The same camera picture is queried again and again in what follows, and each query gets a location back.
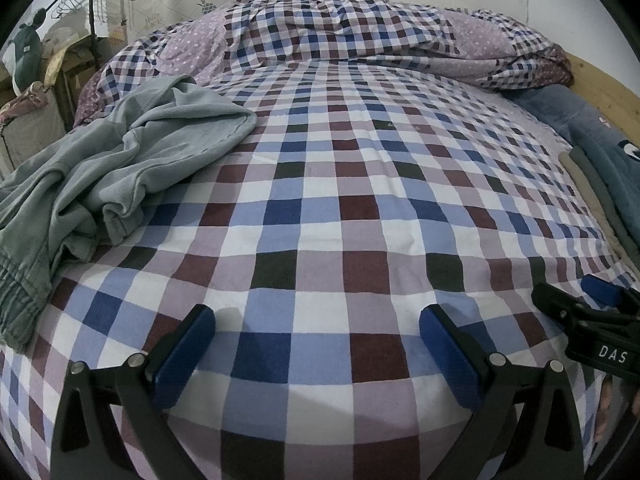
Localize folded beige cloth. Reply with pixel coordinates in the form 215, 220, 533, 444
558, 151, 631, 261

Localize folded dark grey cloth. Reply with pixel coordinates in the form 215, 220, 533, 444
570, 146, 638, 261

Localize person's right hand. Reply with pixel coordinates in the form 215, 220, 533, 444
592, 377, 626, 453

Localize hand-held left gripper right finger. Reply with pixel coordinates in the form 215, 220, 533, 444
419, 304, 586, 480

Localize blue plush blanket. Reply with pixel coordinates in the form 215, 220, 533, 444
510, 84, 640, 261

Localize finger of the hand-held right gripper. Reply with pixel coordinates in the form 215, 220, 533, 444
531, 282, 588, 331
581, 274, 640, 312

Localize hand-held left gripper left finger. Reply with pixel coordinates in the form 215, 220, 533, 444
49, 304, 217, 480

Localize small-checked dotted quilt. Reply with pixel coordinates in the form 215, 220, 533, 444
74, 0, 573, 128

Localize green plush toy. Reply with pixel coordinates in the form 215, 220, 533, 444
2, 10, 43, 96

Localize brown cardboard box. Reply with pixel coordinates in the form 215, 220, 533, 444
45, 42, 106, 128

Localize checked bed sheet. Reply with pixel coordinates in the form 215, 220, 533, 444
0, 57, 636, 480

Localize grey-green pants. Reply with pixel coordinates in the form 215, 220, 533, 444
0, 76, 258, 356

